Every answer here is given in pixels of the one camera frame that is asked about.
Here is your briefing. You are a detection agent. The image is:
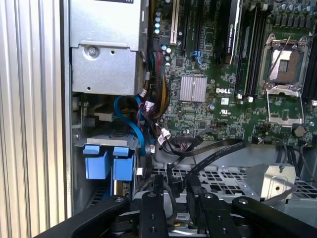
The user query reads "silver metal bracket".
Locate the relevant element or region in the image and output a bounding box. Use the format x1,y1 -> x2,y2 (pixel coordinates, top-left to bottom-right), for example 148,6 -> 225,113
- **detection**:
247,163 -> 296,202

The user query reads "CPU socket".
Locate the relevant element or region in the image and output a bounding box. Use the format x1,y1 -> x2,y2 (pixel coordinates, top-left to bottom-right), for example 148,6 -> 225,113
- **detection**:
260,33 -> 310,90

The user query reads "RAM slot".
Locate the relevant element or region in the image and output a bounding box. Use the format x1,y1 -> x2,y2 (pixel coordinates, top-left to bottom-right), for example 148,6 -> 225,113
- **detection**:
246,9 -> 267,103
303,34 -> 317,108
235,4 -> 258,100

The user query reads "hard disk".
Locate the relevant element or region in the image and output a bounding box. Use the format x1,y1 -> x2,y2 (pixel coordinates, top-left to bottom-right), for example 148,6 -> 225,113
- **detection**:
111,146 -> 136,199

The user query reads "yellow black wire bundle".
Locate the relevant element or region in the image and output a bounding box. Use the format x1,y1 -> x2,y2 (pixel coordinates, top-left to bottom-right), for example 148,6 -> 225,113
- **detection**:
148,48 -> 170,119

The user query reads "black graphics card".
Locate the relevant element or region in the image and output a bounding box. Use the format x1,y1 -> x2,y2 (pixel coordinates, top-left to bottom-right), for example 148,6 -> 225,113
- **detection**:
214,0 -> 242,68

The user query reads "black flat disk wire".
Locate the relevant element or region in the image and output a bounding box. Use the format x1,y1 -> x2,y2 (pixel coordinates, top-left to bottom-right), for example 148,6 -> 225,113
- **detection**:
158,137 -> 246,181

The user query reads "perforated metal disk bay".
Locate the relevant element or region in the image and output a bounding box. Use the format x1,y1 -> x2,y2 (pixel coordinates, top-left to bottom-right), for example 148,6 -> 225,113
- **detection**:
148,146 -> 317,209

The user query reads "black disk wire with connector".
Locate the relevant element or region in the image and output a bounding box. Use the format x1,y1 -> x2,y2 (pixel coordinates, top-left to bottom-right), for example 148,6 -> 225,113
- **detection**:
166,158 -> 211,199

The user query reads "silver power supply unit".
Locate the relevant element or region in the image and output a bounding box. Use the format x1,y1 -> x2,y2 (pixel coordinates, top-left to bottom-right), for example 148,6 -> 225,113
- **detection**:
69,0 -> 151,96

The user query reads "black open PC case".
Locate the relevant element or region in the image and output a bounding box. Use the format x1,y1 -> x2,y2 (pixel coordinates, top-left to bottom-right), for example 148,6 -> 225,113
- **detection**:
59,0 -> 317,238

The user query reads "thin wire locking lever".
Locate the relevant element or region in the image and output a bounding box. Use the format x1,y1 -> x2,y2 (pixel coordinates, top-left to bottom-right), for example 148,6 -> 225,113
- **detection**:
268,36 -> 292,80

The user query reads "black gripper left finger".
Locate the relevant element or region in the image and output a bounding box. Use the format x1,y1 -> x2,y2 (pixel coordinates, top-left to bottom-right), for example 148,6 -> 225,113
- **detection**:
32,175 -> 166,238

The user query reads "black expansion slot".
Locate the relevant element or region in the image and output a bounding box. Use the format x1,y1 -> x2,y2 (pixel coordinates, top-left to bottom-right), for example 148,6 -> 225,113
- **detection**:
181,0 -> 190,52
194,0 -> 208,50

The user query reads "metal socket cover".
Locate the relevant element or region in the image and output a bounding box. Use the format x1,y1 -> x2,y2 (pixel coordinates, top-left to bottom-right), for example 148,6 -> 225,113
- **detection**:
266,85 -> 305,127

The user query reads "white tagged wire connector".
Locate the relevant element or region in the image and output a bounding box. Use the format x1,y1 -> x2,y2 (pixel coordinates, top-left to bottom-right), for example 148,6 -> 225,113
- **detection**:
158,128 -> 172,144

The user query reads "blue disk carrier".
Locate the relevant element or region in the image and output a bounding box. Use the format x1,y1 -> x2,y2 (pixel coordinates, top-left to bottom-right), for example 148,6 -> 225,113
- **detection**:
83,144 -> 109,180

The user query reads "white expansion slot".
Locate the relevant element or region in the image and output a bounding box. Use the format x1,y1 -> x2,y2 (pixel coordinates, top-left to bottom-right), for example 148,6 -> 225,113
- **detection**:
170,0 -> 180,46

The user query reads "silver chipset heatsink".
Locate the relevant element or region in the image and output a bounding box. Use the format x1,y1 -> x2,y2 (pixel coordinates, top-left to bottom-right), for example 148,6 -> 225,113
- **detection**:
179,75 -> 208,103

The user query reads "blue board connector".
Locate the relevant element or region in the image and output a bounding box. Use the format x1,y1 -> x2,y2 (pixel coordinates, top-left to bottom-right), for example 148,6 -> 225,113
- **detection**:
192,50 -> 203,65

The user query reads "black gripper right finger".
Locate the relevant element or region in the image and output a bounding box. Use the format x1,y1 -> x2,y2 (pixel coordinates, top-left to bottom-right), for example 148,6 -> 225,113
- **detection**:
186,175 -> 317,238

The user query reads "blue flat data cable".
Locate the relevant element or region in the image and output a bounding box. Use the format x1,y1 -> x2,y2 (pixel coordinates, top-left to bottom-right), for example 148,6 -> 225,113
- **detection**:
113,95 -> 146,156

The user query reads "green Dell motherboard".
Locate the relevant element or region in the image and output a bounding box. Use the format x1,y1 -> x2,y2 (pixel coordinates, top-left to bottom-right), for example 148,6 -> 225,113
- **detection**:
148,0 -> 317,149

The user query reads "round coin battery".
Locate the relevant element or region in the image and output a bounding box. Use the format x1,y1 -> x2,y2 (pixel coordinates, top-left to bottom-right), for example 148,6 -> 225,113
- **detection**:
293,125 -> 306,137

